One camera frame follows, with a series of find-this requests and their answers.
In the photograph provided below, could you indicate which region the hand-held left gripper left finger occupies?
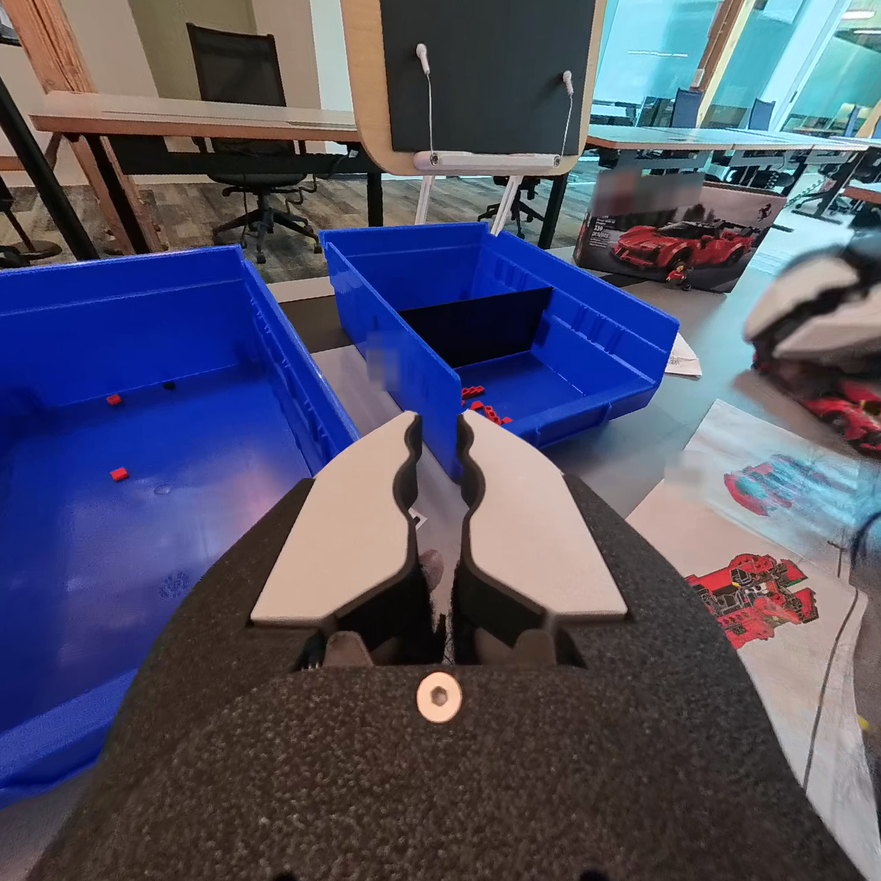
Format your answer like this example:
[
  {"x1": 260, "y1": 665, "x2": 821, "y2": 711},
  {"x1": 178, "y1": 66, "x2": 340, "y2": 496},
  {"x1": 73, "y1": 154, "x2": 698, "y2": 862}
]
[{"x1": 249, "y1": 411, "x2": 432, "y2": 651}]

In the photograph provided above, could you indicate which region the wooden desk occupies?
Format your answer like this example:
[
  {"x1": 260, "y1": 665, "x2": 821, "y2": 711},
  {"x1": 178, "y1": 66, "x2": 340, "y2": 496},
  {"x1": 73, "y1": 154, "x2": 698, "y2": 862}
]
[{"x1": 28, "y1": 89, "x2": 386, "y2": 256}]

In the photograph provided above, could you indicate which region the white hanging rail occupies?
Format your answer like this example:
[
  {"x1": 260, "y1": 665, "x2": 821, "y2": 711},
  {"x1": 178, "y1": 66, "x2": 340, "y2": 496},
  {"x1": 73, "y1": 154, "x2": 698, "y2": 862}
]
[{"x1": 413, "y1": 43, "x2": 575, "y2": 172}]

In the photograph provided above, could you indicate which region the white printed paper bag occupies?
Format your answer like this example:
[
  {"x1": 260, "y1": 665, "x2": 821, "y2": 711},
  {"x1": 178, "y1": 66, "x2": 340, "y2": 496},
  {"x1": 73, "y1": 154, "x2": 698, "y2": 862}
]
[{"x1": 664, "y1": 334, "x2": 703, "y2": 378}]

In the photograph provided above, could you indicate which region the black office chair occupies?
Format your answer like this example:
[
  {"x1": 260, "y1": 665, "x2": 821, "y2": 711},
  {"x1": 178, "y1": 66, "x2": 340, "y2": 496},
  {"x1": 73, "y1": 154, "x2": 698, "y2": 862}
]
[
  {"x1": 186, "y1": 22, "x2": 321, "y2": 264},
  {"x1": 478, "y1": 175, "x2": 546, "y2": 238}
]

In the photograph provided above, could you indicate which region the blue plastic shelf bin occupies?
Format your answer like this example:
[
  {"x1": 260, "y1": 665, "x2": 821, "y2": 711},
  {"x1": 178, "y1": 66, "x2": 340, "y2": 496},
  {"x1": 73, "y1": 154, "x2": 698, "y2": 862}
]
[{"x1": 318, "y1": 222, "x2": 681, "y2": 483}]

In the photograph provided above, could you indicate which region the red toy brick car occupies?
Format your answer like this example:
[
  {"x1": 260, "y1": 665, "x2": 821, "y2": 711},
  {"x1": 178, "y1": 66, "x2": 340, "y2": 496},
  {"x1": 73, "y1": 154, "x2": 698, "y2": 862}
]
[{"x1": 753, "y1": 351, "x2": 881, "y2": 455}]

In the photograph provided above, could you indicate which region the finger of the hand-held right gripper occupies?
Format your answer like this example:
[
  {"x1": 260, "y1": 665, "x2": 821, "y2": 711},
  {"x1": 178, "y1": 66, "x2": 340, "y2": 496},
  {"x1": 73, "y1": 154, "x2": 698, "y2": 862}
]
[
  {"x1": 764, "y1": 301, "x2": 881, "y2": 378},
  {"x1": 745, "y1": 255, "x2": 864, "y2": 341}
]

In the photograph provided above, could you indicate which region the long grey desk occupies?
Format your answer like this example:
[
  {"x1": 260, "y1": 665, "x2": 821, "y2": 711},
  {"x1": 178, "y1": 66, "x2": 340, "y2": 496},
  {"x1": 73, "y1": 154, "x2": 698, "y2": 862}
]
[{"x1": 585, "y1": 123, "x2": 881, "y2": 207}]

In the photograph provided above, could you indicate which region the large blue plastic bin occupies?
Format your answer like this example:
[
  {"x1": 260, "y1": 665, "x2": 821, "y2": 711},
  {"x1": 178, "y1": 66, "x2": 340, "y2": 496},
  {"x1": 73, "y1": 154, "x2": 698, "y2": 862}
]
[{"x1": 0, "y1": 244, "x2": 359, "y2": 806}]

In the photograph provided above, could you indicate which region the black panel with wooden frame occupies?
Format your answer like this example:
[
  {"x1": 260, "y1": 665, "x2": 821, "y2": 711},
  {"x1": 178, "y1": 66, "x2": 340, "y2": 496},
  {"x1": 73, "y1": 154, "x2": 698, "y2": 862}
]
[{"x1": 340, "y1": 0, "x2": 607, "y2": 176}]

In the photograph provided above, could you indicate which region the black stand pole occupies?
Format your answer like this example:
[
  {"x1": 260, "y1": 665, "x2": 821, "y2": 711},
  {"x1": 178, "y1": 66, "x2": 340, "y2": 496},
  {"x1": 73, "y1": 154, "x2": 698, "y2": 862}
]
[{"x1": 0, "y1": 76, "x2": 100, "y2": 269}]

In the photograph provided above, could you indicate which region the toy car instruction booklet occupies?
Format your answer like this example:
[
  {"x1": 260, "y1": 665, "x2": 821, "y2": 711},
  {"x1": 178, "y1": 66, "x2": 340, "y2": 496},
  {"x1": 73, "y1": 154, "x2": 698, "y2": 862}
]
[{"x1": 626, "y1": 399, "x2": 881, "y2": 881}]

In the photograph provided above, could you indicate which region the toy car set box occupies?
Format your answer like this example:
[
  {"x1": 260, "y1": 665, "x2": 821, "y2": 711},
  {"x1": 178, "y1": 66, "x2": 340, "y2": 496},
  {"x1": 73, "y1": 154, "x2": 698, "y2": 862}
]
[{"x1": 573, "y1": 165, "x2": 789, "y2": 296}]

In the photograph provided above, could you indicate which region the wooden post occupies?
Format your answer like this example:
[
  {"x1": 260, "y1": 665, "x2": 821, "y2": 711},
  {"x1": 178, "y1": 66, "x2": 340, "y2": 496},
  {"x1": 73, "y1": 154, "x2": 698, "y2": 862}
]
[{"x1": 7, "y1": 0, "x2": 166, "y2": 256}]

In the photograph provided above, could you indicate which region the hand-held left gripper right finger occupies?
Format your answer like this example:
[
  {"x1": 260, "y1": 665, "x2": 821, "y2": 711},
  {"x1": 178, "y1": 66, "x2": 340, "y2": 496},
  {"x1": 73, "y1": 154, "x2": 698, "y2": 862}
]
[{"x1": 453, "y1": 411, "x2": 629, "y2": 651}]

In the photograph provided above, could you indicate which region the black bin divider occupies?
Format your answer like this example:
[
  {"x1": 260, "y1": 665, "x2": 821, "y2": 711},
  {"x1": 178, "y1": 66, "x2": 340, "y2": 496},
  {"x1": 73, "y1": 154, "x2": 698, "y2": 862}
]
[{"x1": 399, "y1": 285, "x2": 555, "y2": 369}]

